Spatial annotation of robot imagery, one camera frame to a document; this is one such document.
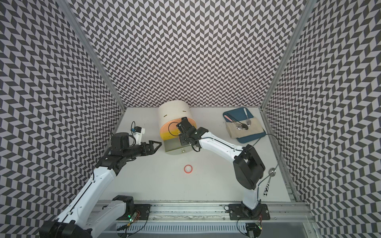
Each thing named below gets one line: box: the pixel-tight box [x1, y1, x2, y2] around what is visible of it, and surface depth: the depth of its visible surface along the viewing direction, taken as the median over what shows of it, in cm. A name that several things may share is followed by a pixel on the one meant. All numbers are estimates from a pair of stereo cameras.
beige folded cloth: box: [224, 117, 265, 139], surface depth 106 cm
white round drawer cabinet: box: [157, 100, 197, 155], surface depth 88 cm
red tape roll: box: [183, 164, 193, 174], surface depth 88 cm
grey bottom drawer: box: [163, 137, 193, 155], surface depth 88 cm
